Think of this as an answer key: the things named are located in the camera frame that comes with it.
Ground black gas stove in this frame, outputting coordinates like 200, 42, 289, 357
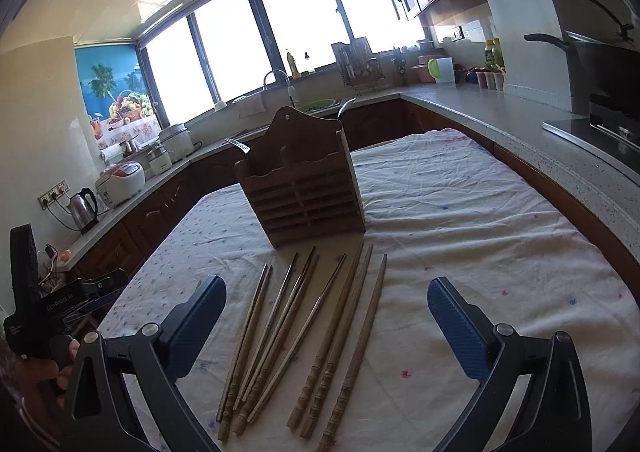
542, 94, 639, 183

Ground yellow oil bottle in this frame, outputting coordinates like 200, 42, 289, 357
485, 38, 506, 73

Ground metal-tipped chopstick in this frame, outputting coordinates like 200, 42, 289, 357
233, 253, 298, 410

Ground pink bowl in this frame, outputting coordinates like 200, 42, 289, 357
411, 64, 435, 84

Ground green colander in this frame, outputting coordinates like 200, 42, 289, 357
298, 99, 340, 113

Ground white floral tablecloth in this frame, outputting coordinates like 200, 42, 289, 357
100, 129, 639, 451

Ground tropical fruit poster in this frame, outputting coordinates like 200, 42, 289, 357
75, 44, 160, 150

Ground silver slim chopstick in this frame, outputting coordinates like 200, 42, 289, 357
247, 254, 347, 425

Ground spice jars set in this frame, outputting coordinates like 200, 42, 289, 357
475, 71, 504, 90

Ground paper towel roll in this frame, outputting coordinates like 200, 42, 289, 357
100, 143, 124, 166

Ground dark brown chopstick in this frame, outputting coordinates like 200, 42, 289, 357
240, 246, 317, 406

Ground chrome sink faucet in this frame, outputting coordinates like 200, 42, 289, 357
262, 69, 299, 109

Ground white green lidded jug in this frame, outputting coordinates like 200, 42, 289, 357
427, 57, 456, 84

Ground black wok pan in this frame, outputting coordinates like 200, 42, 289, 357
524, 0, 639, 101

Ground dish soap bottle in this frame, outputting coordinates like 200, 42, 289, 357
286, 50, 299, 80

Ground steel electric kettle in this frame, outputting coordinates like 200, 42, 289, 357
68, 188, 99, 235

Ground small white appliance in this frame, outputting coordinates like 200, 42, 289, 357
146, 143, 172, 176

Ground wooden utensil holder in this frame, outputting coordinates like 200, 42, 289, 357
234, 107, 366, 247

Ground white red rice cooker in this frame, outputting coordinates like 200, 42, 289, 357
96, 161, 145, 209

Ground brown wooden chopstick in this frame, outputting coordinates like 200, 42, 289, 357
217, 264, 272, 442

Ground dish drying rack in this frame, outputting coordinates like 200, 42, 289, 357
331, 36, 386, 88

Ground wall power socket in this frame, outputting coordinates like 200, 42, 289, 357
37, 179, 70, 209

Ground tan wooden chopstick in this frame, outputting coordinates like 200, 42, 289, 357
232, 251, 317, 436

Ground dark thin chopstick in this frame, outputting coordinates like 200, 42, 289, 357
216, 264, 269, 423

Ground person's left hand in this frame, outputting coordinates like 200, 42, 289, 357
15, 339, 79, 449

